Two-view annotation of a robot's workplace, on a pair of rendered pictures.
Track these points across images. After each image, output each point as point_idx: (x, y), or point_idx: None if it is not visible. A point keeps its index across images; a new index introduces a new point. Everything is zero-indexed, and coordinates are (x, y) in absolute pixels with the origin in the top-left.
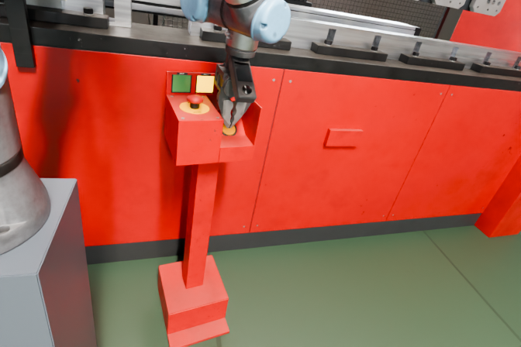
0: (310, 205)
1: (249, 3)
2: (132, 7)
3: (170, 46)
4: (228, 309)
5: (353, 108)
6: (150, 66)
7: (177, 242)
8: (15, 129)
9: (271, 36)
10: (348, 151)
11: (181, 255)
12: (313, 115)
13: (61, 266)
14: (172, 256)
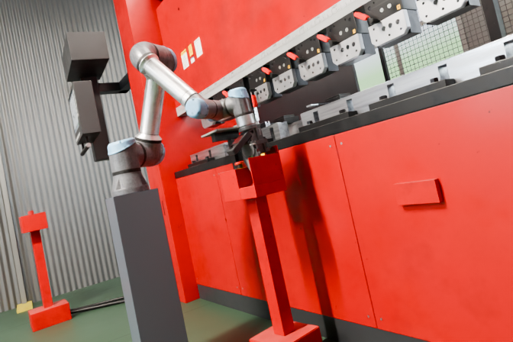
0: (433, 301)
1: (185, 105)
2: None
3: (275, 143)
4: None
5: (412, 153)
6: None
7: (323, 319)
8: (129, 162)
9: (191, 114)
10: (440, 213)
11: (329, 339)
12: (375, 171)
13: (133, 209)
14: (324, 337)
